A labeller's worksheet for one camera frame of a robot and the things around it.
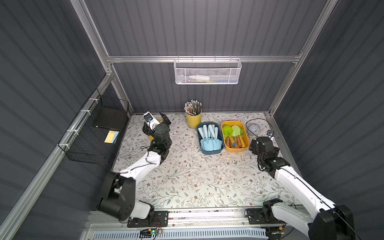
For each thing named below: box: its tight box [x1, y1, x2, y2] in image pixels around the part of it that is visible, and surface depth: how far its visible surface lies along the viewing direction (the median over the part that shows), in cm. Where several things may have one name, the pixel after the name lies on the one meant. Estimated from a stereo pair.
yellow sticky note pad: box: [104, 130, 120, 144], surface depth 77 cm
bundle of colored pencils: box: [184, 99, 202, 116], surface depth 104 cm
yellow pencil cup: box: [185, 110, 202, 129], surface depth 107 cm
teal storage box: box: [197, 122, 225, 155], surface depth 101 cm
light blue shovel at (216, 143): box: [208, 124, 222, 151], surface depth 99 cm
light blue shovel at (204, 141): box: [197, 127, 209, 151], surface depth 98 cm
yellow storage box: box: [221, 120, 250, 153], surface depth 101 cm
